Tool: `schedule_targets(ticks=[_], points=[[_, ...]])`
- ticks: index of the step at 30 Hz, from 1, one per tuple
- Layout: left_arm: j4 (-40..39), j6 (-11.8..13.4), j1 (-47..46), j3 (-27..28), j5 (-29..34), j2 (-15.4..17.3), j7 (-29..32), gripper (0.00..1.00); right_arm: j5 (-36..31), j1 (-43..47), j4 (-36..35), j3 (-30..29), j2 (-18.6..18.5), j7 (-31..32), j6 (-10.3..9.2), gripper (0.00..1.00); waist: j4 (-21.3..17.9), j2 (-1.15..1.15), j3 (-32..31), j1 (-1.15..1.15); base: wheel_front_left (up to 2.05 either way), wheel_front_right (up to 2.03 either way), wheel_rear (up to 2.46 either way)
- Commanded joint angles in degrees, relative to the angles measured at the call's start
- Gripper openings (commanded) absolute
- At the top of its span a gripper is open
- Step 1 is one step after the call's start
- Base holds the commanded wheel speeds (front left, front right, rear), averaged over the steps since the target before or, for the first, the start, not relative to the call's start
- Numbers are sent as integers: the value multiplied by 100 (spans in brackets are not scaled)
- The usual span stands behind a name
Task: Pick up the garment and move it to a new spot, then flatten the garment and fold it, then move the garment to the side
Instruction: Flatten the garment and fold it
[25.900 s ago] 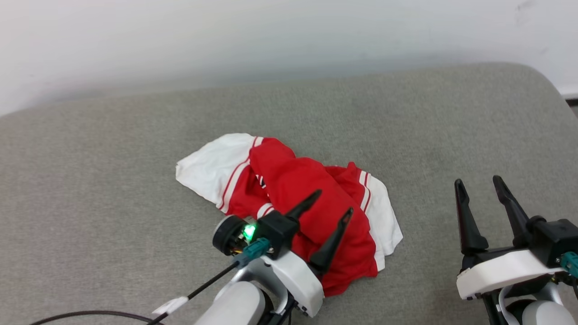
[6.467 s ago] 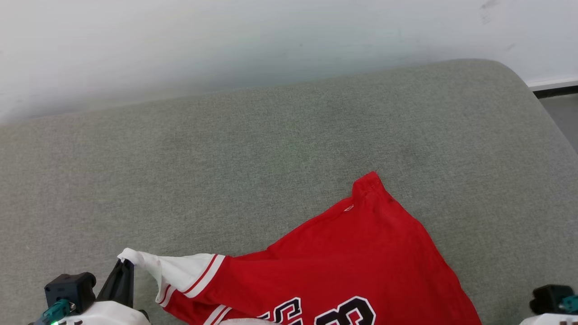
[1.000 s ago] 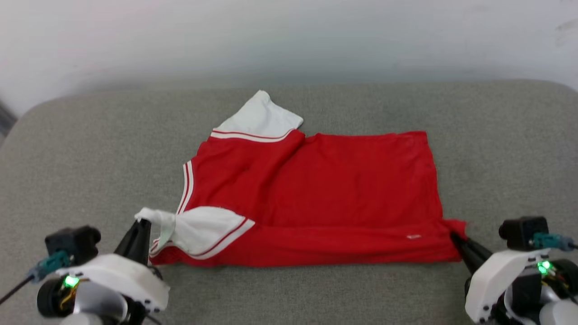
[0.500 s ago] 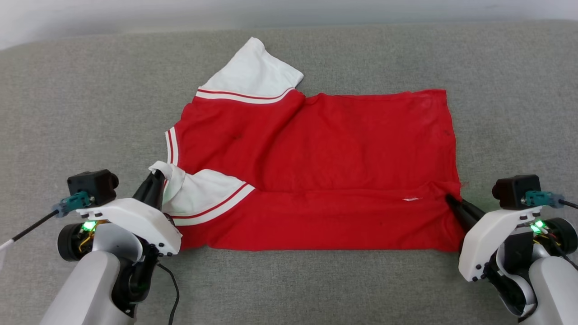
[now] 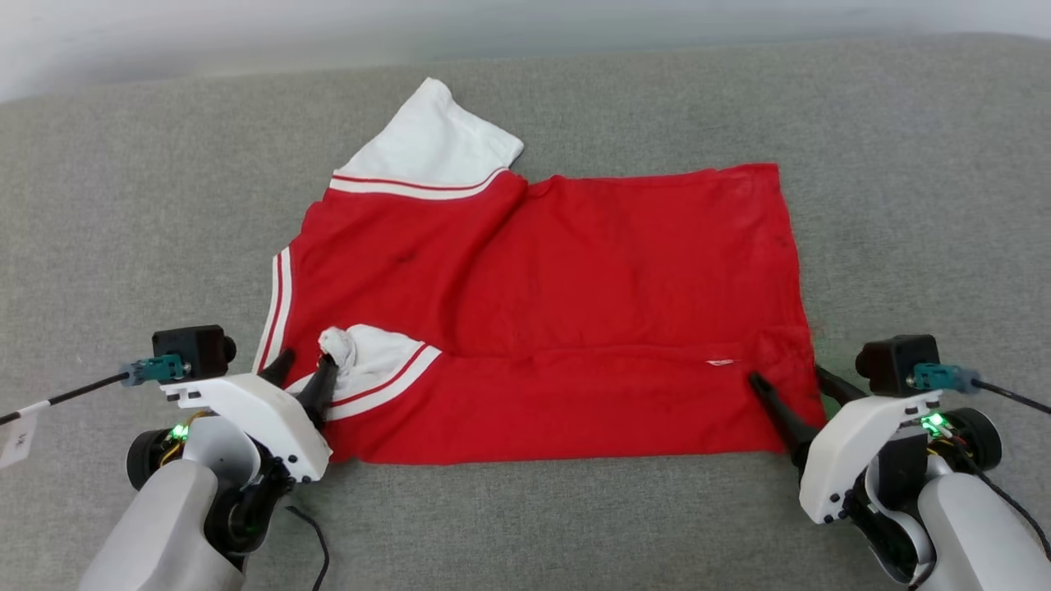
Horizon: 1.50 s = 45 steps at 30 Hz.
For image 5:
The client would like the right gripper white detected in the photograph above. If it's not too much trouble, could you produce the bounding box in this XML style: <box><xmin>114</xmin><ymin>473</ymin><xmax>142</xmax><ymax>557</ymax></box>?
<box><xmin>748</xmin><ymin>365</ymin><xmax>944</xmax><ymax>525</ymax></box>

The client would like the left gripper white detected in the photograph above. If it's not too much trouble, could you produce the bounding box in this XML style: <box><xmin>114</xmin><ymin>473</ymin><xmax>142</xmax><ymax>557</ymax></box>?
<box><xmin>160</xmin><ymin>350</ymin><xmax>340</xmax><ymax>484</ymax></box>

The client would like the red and white sports shirt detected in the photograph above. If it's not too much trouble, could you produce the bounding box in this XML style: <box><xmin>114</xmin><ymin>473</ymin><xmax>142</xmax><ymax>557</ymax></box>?
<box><xmin>250</xmin><ymin>78</ymin><xmax>828</xmax><ymax>467</ymax></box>

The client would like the grey fabric sofa cushion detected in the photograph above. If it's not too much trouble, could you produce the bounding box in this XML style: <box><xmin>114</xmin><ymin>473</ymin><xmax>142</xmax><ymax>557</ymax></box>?
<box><xmin>0</xmin><ymin>33</ymin><xmax>1051</xmax><ymax>591</ymax></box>

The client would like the right camera cable teal plug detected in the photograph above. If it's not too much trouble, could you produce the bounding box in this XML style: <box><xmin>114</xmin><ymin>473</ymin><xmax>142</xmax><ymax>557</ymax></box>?
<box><xmin>911</xmin><ymin>364</ymin><xmax>1051</xmax><ymax>415</ymax></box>

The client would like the camera cable teal plug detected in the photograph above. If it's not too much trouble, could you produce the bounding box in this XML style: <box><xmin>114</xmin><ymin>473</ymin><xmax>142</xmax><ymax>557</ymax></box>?
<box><xmin>911</xmin><ymin>364</ymin><xmax>1051</xmax><ymax>415</ymax></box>
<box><xmin>0</xmin><ymin>355</ymin><xmax>186</xmax><ymax>426</ymax></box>

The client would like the left camera cable teal plug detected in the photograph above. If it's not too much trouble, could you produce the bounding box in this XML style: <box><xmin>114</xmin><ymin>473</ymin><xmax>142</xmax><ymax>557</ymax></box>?
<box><xmin>0</xmin><ymin>355</ymin><xmax>186</xmax><ymax>426</ymax></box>

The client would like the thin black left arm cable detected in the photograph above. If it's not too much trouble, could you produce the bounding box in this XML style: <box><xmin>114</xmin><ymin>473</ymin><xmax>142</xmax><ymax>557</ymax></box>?
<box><xmin>286</xmin><ymin>506</ymin><xmax>331</xmax><ymax>591</ymax></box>

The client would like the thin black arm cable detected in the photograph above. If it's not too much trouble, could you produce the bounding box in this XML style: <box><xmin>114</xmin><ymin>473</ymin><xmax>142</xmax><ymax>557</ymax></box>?
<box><xmin>286</xmin><ymin>506</ymin><xmax>331</xmax><ymax>591</ymax></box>
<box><xmin>926</xmin><ymin>439</ymin><xmax>1051</xmax><ymax>563</ymax></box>

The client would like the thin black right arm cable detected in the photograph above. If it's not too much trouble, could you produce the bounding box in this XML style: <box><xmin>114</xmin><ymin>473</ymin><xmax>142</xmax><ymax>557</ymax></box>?
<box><xmin>926</xmin><ymin>439</ymin><xmax>1051</xmax><ymax>563</ymax></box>

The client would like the white paper cable label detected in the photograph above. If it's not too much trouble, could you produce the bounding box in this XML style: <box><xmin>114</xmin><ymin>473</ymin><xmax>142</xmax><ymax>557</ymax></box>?
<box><xmin>0</xmin><ymin>410</ymin><xmax>39</xmax><ymax>470</ymax></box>

